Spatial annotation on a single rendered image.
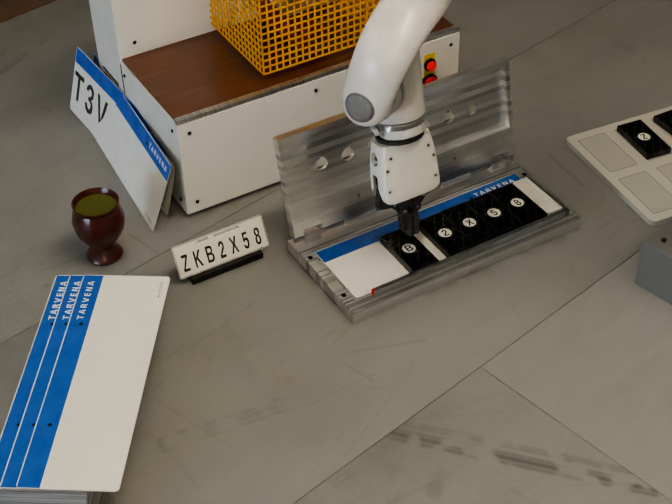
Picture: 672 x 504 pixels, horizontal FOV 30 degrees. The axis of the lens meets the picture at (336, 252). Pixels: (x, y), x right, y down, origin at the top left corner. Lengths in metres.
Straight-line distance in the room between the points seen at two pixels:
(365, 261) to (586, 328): 0.36
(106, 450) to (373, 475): 0.36
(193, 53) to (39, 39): 0.57
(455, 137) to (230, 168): 0.38
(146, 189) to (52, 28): 0.67
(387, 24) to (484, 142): 0.48
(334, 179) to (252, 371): 0.36
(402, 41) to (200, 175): 0.52
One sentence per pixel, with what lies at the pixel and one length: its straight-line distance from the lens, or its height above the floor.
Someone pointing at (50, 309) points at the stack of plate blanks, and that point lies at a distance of 1.85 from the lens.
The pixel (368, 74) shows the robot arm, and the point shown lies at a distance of 1.75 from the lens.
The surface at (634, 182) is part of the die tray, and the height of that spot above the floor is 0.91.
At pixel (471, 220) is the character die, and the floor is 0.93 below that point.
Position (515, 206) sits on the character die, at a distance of 2.10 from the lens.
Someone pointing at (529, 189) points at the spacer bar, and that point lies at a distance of 2.15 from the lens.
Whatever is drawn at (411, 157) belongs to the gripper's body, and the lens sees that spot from 1.90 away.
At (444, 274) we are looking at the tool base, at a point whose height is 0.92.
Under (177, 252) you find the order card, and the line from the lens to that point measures 1.99.
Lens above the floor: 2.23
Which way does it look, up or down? 40 degrees down
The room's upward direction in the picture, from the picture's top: 2 degrees counter-clockwise
